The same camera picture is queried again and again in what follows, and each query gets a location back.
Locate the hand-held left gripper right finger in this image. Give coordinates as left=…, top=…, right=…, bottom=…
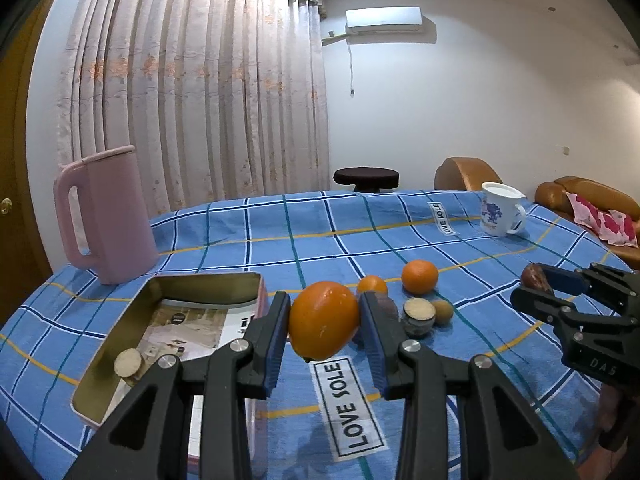
left=358, top=291, right=582, bottom=480

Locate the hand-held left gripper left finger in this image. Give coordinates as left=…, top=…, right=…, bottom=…
left=65, top=291, right=292, bottom=480

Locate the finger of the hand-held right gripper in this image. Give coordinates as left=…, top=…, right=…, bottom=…
left=510, top=286, right=583, bottom=328
left=542, top=262, right=640, bottom=313

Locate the dark red fruit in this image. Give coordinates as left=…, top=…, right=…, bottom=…
left=520, top=263, right=555, bottom=296

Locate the large orange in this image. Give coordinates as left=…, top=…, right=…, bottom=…
left=288, top=281, right=361, bottom=361

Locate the pink metal tin box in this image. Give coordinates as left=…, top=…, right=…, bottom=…
left=71, top=272, right=268, bottom=478

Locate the small jar with lid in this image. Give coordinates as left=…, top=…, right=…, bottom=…
left=403, top=298, right=437, bottom=338

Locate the small orange tangerine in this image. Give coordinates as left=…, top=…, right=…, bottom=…
left=356, top=275, right=389, bottom=297

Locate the pink floral pillow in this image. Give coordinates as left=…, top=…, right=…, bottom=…
left=566, top=191, right=640, bottom=248

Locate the small brown longan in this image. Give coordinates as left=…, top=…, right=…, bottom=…
left=432, top=299, right=454, bottom=328

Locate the medium orange tangerine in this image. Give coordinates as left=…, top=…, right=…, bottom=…
left=401, top=259, right=440, bottom=296

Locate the brown leather sofa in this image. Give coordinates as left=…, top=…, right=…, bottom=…
left=434, top=157, right=504, bottom=193
left=534, top=176, right=640, bottom=262

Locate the printed paper card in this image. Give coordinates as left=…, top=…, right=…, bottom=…
left=135, top=299, right=258, bottom=361

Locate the white floral mug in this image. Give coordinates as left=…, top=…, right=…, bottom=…
left=480, top=181, right=527, bottom=237

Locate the blue plaid tablecloth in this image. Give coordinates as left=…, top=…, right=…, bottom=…
left=0, top=189, right=640, bottom=480

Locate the round beige fruit slice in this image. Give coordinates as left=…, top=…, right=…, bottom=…
left=114, top=348, right=143, bottom=378

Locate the dark round stool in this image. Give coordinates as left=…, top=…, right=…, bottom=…
left=333, top=166, right=400, bottom=194

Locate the pink plastic pitcher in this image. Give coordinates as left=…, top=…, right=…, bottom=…
left=53, top=145, right=159, bottom=286

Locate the pink floral curtain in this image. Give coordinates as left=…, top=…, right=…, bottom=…
left=56, top=0, right=331, bottom=221

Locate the brown wooden door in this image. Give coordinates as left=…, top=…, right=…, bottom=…
left=0, top=0, right=56, bottom=328

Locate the white air conditioner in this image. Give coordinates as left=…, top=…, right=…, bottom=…
left=346, top=7, right=424, bottom=36

